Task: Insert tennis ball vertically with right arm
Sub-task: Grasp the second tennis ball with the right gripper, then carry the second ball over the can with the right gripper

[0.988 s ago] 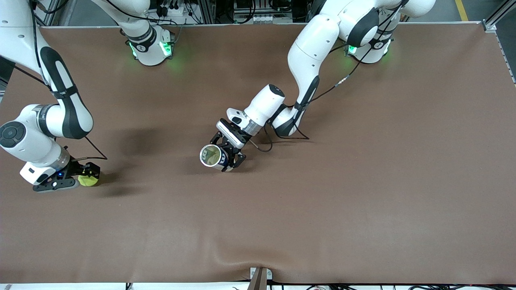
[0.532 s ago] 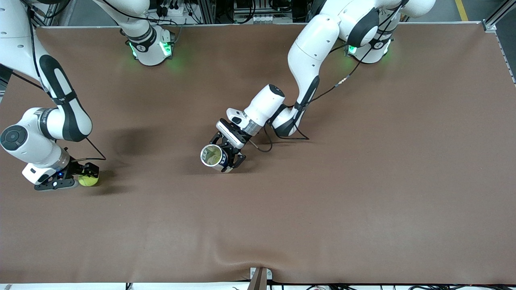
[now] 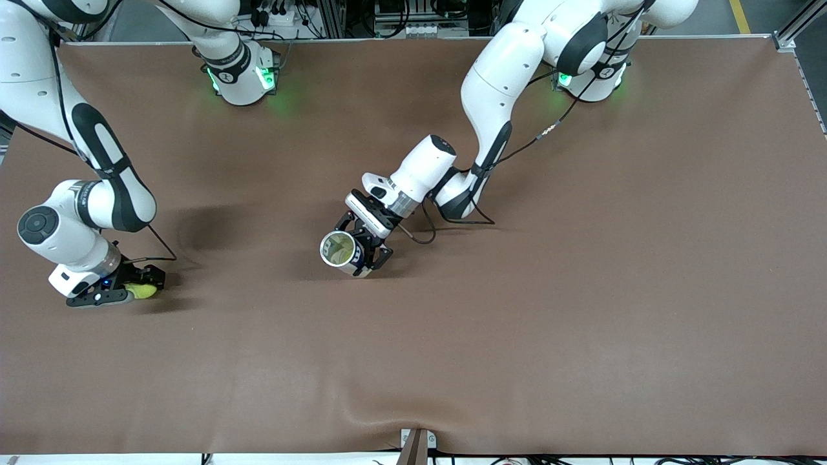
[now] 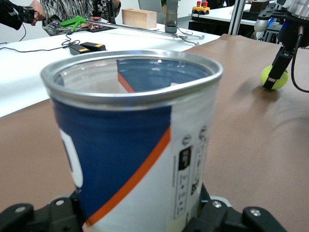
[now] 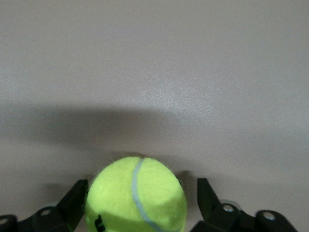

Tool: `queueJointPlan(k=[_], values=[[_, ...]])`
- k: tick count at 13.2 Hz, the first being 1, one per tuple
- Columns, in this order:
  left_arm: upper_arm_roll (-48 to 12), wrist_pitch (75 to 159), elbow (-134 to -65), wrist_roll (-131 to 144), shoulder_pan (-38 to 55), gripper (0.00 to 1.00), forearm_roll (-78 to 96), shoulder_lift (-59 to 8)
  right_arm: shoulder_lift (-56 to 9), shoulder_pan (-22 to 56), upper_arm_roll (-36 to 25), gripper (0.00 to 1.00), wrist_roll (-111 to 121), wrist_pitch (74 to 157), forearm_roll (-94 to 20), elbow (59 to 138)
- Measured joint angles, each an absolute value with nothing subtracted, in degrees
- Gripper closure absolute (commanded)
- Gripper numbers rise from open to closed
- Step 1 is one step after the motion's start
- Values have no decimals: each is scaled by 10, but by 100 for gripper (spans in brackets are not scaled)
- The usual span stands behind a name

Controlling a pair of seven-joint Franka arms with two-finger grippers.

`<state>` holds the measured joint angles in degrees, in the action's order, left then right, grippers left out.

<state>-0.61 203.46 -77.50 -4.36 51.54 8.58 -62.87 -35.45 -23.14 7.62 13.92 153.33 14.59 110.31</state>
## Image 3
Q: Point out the yellow Wilson tennis ball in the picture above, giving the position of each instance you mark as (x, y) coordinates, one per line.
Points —
(145, 292)
(338, 250)

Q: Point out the white blue tennis ball can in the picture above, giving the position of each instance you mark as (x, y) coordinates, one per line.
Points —
(354, 268)

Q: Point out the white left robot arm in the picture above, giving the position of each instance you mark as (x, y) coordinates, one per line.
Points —
(497, 84)

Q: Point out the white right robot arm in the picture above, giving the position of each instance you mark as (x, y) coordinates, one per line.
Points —
(32, 84)

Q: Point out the white terminal block row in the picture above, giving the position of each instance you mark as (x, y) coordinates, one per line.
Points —
(420, 30)

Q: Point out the brown table cover mat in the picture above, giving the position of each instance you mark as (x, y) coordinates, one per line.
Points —
(581, 290)

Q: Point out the white power strip with plugs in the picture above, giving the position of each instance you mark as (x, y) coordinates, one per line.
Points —
(274, 19)

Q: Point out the aluminium frame rail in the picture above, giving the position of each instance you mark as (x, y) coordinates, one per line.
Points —
(417, 445)

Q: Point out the aluminium corner frame profile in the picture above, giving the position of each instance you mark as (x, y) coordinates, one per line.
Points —
(785, 42)

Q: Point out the aluminium table side rail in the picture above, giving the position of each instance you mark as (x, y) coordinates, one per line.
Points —
(811, 90)

